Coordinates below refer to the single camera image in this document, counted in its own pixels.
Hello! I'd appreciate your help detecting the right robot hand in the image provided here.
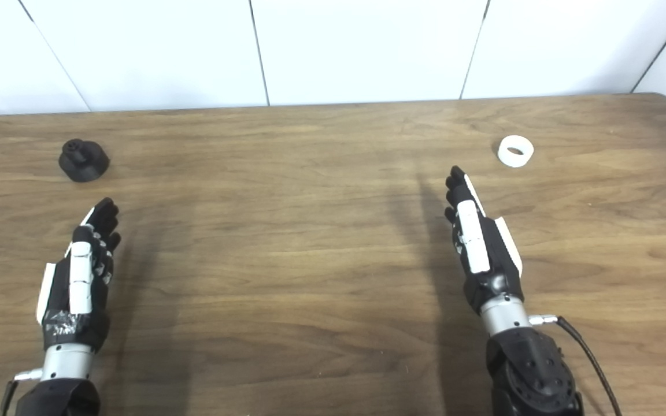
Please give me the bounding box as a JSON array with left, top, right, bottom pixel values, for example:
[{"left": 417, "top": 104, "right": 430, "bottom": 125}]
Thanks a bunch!
[{"left": 444, "top": 166, "right": 524, "bottom": 316}]

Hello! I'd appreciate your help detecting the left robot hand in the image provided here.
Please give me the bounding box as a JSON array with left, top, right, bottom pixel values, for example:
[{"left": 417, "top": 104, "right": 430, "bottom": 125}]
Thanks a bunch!
[{"left": 35, "top": 198, "right": 121, "bottom": 352}]

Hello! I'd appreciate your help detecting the white ring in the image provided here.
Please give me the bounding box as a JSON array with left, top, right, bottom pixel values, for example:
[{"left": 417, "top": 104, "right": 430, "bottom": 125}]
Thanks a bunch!
[{"left": 497, "top": 135, "right": 535, "bottom": 168}]

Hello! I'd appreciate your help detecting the round black part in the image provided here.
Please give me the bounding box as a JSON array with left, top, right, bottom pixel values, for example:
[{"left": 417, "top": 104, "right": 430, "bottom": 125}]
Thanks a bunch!
[{"left": 58, "top": 139, "right": 110, "bottom": 183}]

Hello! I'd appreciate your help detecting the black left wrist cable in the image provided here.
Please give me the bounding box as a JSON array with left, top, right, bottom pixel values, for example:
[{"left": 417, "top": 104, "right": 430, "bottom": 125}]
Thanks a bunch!
[{"left": 0, "top": 369, "right": 43, "bottom": 416}]

